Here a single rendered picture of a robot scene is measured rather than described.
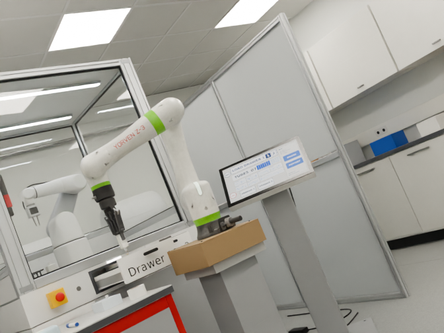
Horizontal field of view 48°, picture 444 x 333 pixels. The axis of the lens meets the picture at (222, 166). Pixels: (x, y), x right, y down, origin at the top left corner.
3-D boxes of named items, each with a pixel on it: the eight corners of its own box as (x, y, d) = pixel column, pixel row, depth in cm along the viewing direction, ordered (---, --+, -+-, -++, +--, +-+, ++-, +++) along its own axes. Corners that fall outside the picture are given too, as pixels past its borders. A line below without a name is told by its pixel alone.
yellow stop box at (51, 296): (69, 301, 223) (63, 286, 223) (54, 308, 218) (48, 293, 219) (65, 302, 227) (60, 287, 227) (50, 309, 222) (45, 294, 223)
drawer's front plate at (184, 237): (195, 249, 274) (188, 230, 275) (152, 269, 255) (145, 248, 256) (194, 250, 275) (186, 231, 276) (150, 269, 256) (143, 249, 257)
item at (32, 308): (207, 247, 281) (197, 223, 282) (30, 328, 215) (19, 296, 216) (133, 273, 353) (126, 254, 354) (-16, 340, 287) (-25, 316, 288)
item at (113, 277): (174, 258, 230) (169, 246, 230) (127, 279, 213) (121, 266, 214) (136, 272, 260) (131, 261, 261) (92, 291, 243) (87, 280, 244)
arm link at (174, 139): (207, 209, 249) (175, 108, 253) (213, 206, 233) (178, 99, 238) (182, 217, 246) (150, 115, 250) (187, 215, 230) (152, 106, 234)
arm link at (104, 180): (102, 158, 238) (80, 166, 235) (101, 152, 226) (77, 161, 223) (113, 185, 237) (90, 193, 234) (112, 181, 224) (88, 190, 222)
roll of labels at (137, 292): (127, 302, 193) (123, 292, 194) (135, 297, 200) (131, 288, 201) (143, 296, 192) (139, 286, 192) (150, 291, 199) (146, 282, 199)
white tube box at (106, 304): (123, 302, 202) (119, 293, 203) (104, 310, 197) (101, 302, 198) (111, 304, 212) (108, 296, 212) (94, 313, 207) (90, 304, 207)
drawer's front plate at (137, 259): (180, 259, 229) (171, 237, 230) (127, 284, 210) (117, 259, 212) (178, 259, 231) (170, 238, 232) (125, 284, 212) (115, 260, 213)
